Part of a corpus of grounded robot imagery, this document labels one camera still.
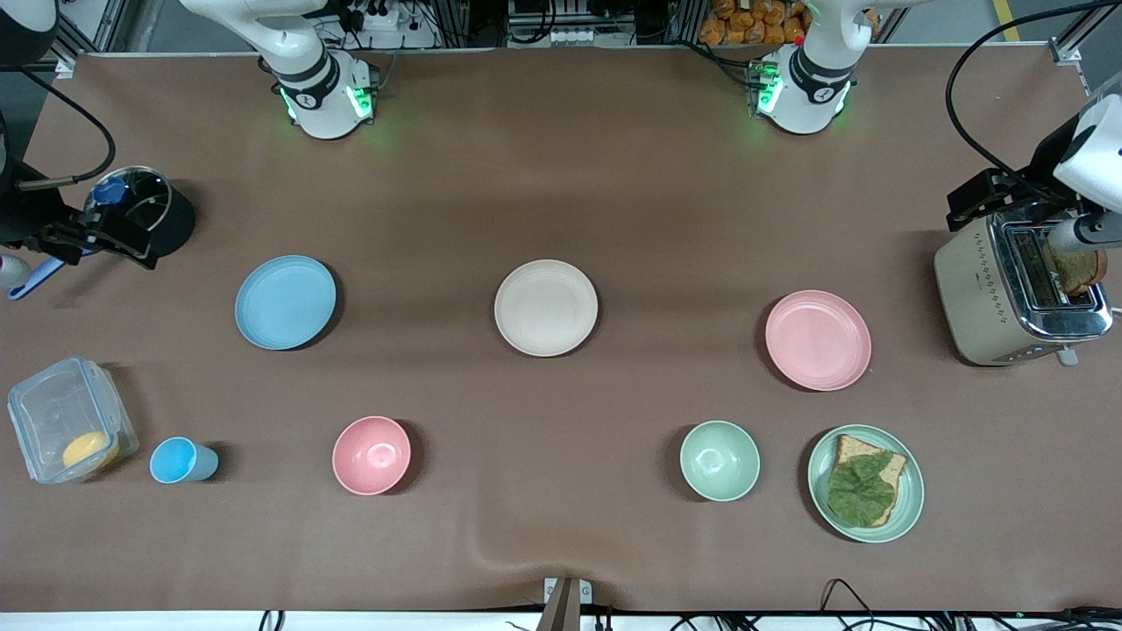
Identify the green lettuce leaf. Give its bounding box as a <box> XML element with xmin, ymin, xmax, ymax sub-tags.
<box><xmin>827</xmin><ymin>451</ymin><xmax>897</xmax><ymax>528</ymax></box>

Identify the white power strip with plugs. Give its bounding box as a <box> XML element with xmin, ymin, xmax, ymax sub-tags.
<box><xmin>337</xmin><ymin>0</ymin><xmax>402</xmax><ymax>32</ymax></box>

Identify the black cylindrical holder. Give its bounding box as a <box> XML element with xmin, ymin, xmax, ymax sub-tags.
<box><xmin>83</xmin><ymin>165</ymin><xmax>196</xmax><ymax>259</ymax></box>

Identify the light blue cup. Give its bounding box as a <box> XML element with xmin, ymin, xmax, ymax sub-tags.
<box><xmin>149</xmin><ymin>436</ymin><xmax>220</xmax><ymax>485</ymax></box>

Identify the light green bowl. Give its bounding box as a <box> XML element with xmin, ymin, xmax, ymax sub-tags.
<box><xmin>679</xmin><ymin>421</ymin><xmax>762</xmax><ymax>503</ymax></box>

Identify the yellow round food piece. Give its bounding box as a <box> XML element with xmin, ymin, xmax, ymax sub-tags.
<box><xmin>61</xmin><ymin>431</ymin><xmax>120</xmax><ymax>471</ymax></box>

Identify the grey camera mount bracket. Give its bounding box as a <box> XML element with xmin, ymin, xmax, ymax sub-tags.
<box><xmin>536</xmin><ymin>576</ymin><xmax>593</xmax><ymax>631</ymax></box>

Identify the dark brown bread slice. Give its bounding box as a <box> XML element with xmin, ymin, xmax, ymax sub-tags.
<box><xmin>1043</xmin><ymin>245</ymin><xmax>1110</xmax><ymax>297</ymax></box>

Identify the brown table cover cloth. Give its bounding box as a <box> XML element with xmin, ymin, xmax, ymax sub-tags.
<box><xmin>0</xmin><ymin>44</ymin><xmax>1122</xmax><ymax>614</ymax></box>

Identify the pink plate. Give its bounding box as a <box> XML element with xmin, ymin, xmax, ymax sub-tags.
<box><xmin>764</xmin><ymin>290</ymin><xmax>873</xmax><ymax>392</ymax></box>

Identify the thin black looped cable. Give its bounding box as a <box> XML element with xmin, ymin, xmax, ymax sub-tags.
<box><xmin>820</xmin><ymin>578</ymin><xmax>879</xmax><ymax>616</ymax></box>

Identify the light green plate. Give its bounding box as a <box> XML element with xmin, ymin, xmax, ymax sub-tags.
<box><xmin>807</xmin><ymin>424</ymin><xmax>926</xmax><ymax>544</ymax></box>

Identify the clear plastic container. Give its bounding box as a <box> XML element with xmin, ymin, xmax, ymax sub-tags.
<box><xmin>7</xmin><ymin>356</ymin><xmax>139</xmax><ymax>485</ymax></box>

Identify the light blue plate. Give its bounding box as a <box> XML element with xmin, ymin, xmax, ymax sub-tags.
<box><xmin>234</xmin><ymin>255</ymin><xmax>337</xmax><ymax>351</ymax></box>

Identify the pink bowl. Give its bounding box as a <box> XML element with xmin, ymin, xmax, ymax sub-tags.
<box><xmin>331</xmin><ymin>415</ymin><xmax>413</xmax><ymax>497</ymax></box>

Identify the beige plate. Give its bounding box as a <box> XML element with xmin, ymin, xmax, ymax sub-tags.
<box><xmin>494</xmin><ymin>259</ymin><xmax>600</xmax><ymax>358</ymax></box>

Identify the toast bread slice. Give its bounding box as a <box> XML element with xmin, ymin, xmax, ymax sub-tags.
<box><xmin>831</xmin><ymin>434</ymin><xmax>908</xmax><ymax>527</ymax></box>

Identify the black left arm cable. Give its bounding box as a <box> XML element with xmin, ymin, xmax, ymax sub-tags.
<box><xmin>945</xmin><ymin>0</ymin><xmax>1122</xmax><ymax>189</ymax></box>

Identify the beige chrome toaster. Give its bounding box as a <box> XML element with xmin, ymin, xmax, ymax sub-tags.
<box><xmin>933</xmin><ymin>210</ymin><xmax>1114</xmax><ymax>368</ymax></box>

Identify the bag of orange buns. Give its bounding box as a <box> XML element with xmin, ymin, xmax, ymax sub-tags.
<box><xmin>699</xmin><ymin>0</ymin><xmax>812</xmax><ymax>46</ymax></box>

